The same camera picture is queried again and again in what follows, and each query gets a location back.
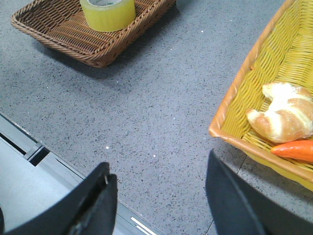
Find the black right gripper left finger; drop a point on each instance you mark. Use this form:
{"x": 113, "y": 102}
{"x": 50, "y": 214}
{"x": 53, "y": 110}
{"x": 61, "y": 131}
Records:
{"x": 56, "y": 200}

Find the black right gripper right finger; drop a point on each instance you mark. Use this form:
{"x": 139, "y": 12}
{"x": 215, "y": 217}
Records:
{"x": 239, "y": 209}

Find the yellow packing tape roll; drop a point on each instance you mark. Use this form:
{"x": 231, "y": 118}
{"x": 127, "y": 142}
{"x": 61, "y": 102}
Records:
{"x": 108, "y": 15}

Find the orange carrot toy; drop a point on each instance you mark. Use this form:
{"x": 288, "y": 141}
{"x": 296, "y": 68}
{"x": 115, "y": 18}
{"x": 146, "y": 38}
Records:
{"x": 299, "y": 150}

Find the yellow woven basket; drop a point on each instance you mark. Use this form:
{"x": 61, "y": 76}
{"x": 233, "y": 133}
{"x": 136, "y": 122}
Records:
{"x": 283, "y": 53}

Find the croissant bread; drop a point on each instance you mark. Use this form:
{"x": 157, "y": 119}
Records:
{"x": 289, "y": 116}

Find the brown wicker basket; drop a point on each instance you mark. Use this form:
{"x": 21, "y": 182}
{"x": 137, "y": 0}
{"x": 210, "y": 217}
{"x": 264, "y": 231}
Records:
{"x": 61, "y": 25}

